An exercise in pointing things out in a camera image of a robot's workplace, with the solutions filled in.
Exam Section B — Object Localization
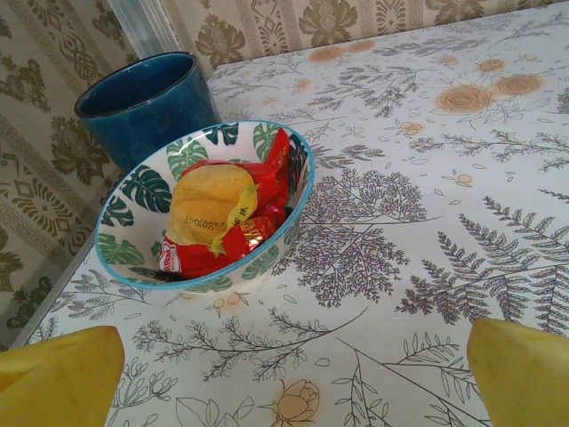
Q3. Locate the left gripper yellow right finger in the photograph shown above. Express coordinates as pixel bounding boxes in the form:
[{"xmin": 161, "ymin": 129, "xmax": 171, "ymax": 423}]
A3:
[{"xmin": 466, "ymin": 317, "xmax": 569, "ymax": 427}]

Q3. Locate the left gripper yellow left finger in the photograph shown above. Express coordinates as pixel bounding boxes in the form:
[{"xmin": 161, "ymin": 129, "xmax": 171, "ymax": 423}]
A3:
[{"xmin": 0, "ymin": 326, "xmax": 126, "ymax": 427}]

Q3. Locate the red snack packet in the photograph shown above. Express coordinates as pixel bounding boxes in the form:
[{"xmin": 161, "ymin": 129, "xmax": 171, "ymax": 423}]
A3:
[
  {"xmin": 181, "ymin": 126, "xmax": 309, "ymax": 223},
  {"xmin": 156, "ymin": 216, "xmax": 277, "ymax": 281}
]

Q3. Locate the leaf-print ceramic bowl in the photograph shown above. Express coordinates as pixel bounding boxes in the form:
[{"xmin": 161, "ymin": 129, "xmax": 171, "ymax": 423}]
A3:
[{"xmin": 93, "ymin": 119, "xmax": 317, "ymax": 294}]

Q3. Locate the yellow snack packet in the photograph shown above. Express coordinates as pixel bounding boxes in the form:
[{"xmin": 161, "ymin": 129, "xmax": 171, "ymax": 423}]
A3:
[{"xmin": 164, "ymin": 161, "xmax": 261, "ymax": 250}]

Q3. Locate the dark blue ceramic mug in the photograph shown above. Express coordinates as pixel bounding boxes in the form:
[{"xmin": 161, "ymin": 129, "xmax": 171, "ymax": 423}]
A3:
[{"xmin": 73, "ymin": 51, "xmax": 221, "ymax": 173}]

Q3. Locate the aluminium table edge rail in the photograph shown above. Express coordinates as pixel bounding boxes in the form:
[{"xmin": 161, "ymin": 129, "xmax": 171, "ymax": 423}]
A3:
[{"xmin": 7, "ymin": 239, "xmax": 97, "ymax": 353}]

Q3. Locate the aluminium frame post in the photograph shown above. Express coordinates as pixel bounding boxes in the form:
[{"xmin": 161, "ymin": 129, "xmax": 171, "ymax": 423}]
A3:
[{"xmin": 108, "ymin": 0, "xmax": 180, "ymax": 60}]

